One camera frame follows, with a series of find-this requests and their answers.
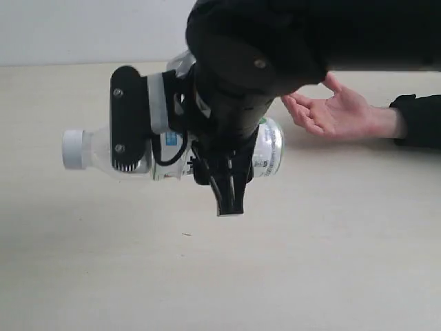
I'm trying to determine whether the lime label water bottle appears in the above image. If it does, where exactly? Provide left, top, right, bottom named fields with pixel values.
left=61, top=117, right=286, bottom=182

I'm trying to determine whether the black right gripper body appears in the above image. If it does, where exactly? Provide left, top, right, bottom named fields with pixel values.
left=165, top=65, right=276, bottom=185

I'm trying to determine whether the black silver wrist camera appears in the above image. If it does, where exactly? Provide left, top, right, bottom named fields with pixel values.
left=110, top=66, right=176, bottom=172

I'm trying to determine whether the black camera cable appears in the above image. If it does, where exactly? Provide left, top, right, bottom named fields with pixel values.
left=151, top=132, right=197, bottom=166

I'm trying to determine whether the person's open bare hand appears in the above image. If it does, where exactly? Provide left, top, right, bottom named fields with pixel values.
left=281, top=72, right=406, bottom=141

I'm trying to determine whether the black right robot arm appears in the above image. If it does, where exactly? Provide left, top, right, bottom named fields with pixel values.
left=176, top=1, right=440, bottom=216

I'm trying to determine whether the black sleeved forearm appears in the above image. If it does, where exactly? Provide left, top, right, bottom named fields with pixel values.
left=389, top=94, right=440, bottom=150

